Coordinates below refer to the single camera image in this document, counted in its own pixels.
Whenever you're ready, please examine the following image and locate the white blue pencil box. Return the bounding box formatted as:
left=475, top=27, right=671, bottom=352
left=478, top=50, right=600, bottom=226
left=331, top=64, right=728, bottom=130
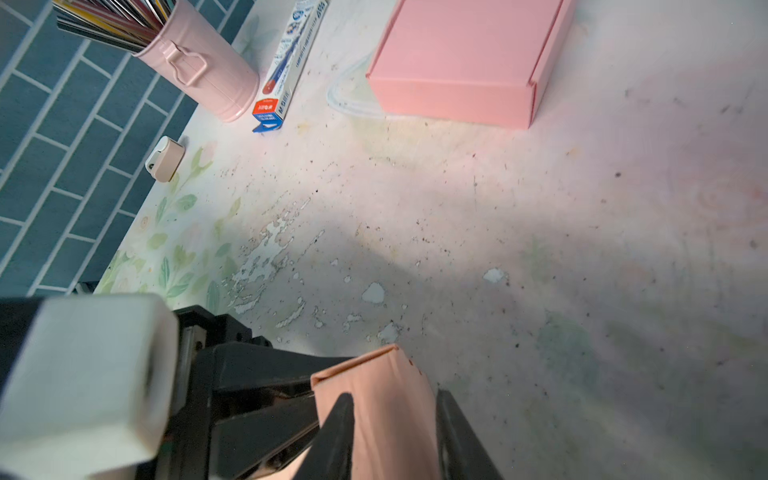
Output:
left=252, top=0, right=329, bottom=133

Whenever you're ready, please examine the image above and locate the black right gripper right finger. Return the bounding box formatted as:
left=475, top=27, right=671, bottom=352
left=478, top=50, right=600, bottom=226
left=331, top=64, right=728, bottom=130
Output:
left=436, top=389, right=502, bottom=480

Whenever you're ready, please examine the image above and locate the pink cardboard box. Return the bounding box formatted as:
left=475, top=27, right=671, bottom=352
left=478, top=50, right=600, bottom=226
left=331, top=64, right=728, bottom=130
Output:
left=366, top=0, right=576, bottom=129

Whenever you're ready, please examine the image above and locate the bundle of coloured pencils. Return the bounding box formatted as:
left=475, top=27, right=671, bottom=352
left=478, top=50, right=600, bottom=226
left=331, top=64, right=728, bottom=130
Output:
left=52, top=0, right=176, bottom=53

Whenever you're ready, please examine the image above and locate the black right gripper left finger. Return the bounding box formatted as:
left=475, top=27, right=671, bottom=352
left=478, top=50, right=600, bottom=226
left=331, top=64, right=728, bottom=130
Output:
left=293, top=392, right=355, bottom=480

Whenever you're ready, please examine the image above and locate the tan cardboard box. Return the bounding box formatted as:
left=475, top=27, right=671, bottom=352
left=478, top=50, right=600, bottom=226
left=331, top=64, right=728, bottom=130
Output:
left=271, top=345, right=441, bottom=479

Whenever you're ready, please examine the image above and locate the pink metal pencil bucket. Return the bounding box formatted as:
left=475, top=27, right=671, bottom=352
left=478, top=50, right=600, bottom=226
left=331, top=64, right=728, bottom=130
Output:
left=134, top=1, right=260, bottom=123

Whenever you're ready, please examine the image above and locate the white round object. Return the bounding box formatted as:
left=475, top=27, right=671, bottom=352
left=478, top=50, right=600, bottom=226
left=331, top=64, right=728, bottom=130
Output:
left=145, top=136, right=185, bottom=183

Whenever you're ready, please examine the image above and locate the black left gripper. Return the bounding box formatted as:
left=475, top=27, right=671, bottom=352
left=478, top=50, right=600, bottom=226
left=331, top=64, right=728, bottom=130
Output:
left=134, top=305, right=351, bottom=479

